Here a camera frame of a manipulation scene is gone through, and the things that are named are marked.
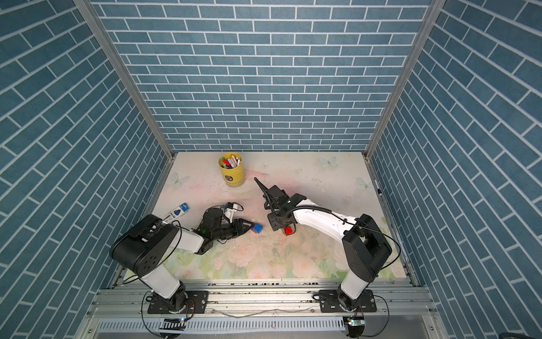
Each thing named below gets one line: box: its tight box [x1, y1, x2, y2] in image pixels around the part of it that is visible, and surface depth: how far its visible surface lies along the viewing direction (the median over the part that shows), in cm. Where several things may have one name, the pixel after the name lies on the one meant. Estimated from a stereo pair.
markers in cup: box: [220, 154, 242, 169], surface depth 104 cm
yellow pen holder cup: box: [218, 151, 245, 188], surface depth 104 cm
